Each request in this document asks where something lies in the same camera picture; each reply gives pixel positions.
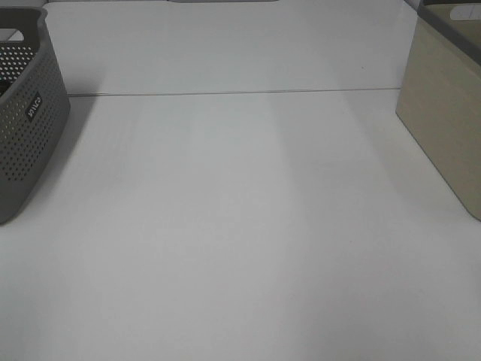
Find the beige storage box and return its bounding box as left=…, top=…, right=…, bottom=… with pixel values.
left=395, top=1, right=480, bottom=219

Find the grey perforated plastic basket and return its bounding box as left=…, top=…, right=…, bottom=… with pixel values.
left=1, top=7, right=71, bottom=223

